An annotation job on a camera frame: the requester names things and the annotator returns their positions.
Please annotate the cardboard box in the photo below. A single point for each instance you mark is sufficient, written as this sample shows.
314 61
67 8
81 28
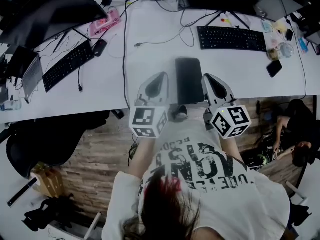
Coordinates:
48 181

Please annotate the black office chair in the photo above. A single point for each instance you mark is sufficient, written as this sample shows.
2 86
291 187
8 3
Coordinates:
45 144

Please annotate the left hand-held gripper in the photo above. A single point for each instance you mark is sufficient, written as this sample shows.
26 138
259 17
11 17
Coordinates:
142 116

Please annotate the person's left forearm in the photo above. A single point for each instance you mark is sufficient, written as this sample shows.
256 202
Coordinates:
143 156

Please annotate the black keyboard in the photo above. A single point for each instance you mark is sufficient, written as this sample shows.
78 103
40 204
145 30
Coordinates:
67 66
231 39

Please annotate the curved black monitor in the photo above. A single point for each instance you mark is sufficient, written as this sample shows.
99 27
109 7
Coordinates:
50 11

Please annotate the clear plastic jar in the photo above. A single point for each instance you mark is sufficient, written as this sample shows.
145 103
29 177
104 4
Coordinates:
281 51

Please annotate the black computer mouse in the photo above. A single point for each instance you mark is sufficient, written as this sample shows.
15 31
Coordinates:
100 47

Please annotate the black tube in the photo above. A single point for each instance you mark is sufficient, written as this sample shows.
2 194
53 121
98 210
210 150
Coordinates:
22 191

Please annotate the grey laptop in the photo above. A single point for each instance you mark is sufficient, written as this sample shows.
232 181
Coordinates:
31 76

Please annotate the clear plastic bag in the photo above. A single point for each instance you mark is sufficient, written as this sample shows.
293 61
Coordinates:
11 105

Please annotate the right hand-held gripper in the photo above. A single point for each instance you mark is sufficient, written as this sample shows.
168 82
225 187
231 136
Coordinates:
232 121

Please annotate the black smartphone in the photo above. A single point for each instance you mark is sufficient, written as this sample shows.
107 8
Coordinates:
274 68

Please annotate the person's right forearm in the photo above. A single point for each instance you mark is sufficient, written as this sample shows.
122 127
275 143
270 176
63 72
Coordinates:
231 149

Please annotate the pink wet wipes packet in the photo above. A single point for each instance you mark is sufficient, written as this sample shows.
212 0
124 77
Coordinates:
105 22

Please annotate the person's right shoe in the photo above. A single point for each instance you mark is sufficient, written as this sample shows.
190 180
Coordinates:
180 112

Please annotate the black backpack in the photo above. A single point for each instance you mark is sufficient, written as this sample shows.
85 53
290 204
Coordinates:
50 212

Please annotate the black mouse pad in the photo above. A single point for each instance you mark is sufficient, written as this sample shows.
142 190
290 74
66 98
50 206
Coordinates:
188 81

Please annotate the white printed t-shirt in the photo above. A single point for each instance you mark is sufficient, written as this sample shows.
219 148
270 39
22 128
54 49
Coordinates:
237 196

